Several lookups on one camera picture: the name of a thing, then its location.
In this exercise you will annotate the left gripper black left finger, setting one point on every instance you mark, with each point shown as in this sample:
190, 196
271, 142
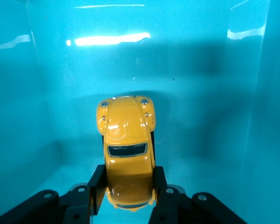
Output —
98, 186

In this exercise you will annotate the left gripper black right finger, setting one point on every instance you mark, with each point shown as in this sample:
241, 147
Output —
162, 193

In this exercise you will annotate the yellow beetle toy car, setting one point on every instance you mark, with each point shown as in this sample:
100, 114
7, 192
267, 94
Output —
128, 168

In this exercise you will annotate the teal plastic storage bin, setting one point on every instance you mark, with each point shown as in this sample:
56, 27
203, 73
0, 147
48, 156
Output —
200, 116

